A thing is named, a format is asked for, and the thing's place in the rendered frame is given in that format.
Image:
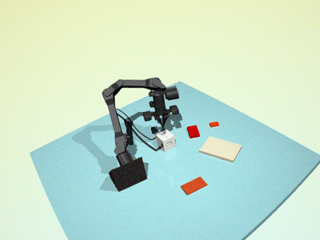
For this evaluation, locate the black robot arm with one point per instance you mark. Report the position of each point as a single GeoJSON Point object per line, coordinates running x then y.
{"type": "Point", "coordinates": [157, 91]}

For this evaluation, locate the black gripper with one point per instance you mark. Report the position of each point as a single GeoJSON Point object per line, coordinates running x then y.
{"type": "Point", "coordinates": [160, 109]}

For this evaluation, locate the beige flat slab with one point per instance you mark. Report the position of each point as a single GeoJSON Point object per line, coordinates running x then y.
{"type": "Point", "coordinates": [222, 149]}

